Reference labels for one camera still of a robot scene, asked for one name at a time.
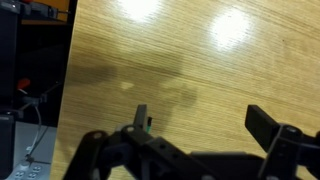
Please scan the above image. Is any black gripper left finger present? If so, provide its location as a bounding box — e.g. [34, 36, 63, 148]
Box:
[63, 104, 191, 180]

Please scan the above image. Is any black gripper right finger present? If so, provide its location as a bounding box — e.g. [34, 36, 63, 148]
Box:
[244, 104, 320, 180]

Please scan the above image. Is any green pen with black tip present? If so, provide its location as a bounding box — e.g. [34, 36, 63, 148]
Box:
[144, 116, 154, 132]

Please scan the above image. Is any grey panel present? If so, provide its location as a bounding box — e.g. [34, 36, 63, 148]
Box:
[12, 121, 58, 180]

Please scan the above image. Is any grey cable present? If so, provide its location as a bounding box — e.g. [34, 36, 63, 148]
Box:
[19, 93, 51, 163]

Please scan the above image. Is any black clamp with orange handle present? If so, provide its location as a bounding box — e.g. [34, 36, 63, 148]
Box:
[15, 77, 32, 92]
[19, 2, 72, 20]

